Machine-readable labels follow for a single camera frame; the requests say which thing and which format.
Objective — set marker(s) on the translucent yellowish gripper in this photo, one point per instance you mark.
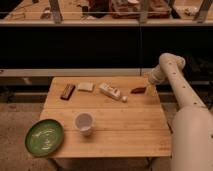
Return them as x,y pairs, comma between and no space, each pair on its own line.
150,90

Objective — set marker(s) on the red pepper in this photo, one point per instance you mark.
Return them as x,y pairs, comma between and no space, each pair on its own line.
138,90

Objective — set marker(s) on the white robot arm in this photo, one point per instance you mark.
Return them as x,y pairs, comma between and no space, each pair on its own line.
192,126

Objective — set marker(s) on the white ceramic cup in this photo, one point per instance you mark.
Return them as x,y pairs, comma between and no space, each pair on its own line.
84,123

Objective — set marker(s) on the white bottle lying down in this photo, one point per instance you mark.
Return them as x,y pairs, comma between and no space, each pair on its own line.
112,92

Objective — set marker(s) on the wooden folding table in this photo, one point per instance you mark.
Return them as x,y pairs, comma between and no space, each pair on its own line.
137,128

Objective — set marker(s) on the beige sponge block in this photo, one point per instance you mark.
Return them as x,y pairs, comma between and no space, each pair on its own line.
85,86

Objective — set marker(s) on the dark brown rectangular bar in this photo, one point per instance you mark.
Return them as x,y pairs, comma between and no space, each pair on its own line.
67,92

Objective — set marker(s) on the green plate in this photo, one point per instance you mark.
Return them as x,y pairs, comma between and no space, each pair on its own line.
44,138

